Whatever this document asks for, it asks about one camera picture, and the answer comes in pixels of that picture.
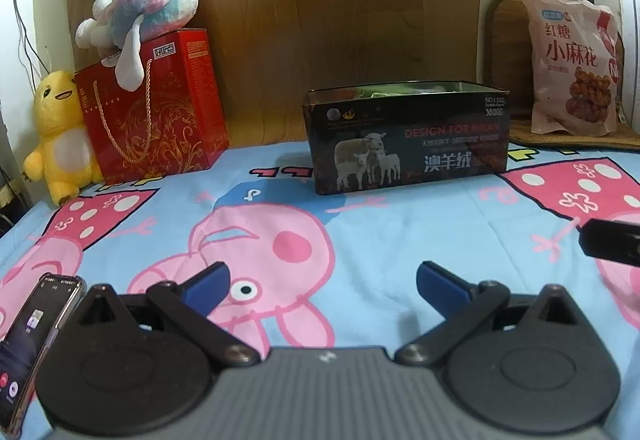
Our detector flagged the smartphone with clear case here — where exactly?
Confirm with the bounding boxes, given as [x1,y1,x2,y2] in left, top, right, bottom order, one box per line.
[1,273,86,439]

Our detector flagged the pink fried dough snack bag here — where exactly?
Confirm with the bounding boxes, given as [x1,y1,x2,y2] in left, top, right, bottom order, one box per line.
[521,0,620,137]

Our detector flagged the blue cartoon pig blanket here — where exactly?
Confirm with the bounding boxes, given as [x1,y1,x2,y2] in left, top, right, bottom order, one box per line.
[1,143,639,439]

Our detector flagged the red gift bag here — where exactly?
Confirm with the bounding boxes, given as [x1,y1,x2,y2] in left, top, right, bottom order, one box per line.
[75,29,229,183]

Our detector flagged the pink white plush toy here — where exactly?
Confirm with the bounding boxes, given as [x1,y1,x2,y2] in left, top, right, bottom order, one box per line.
[75,0,198,92]

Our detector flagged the black green tin box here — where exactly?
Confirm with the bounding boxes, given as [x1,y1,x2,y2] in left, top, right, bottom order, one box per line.
[303,81,510,194]

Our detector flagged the yellow plush chick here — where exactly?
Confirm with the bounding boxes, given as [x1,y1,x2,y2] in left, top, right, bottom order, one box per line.
[23,70,103,205]

